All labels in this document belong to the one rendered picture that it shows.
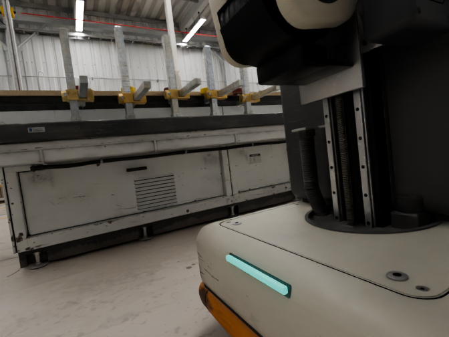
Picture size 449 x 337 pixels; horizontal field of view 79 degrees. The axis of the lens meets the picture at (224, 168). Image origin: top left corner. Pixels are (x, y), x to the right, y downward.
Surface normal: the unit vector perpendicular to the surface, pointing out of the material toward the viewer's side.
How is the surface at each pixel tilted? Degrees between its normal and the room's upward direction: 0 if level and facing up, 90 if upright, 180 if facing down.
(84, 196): 90
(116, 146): 90
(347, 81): 90
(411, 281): 0
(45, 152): 90
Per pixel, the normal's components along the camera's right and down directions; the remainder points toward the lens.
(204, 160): 0.48, -0.01
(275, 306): -0.87, 0.13
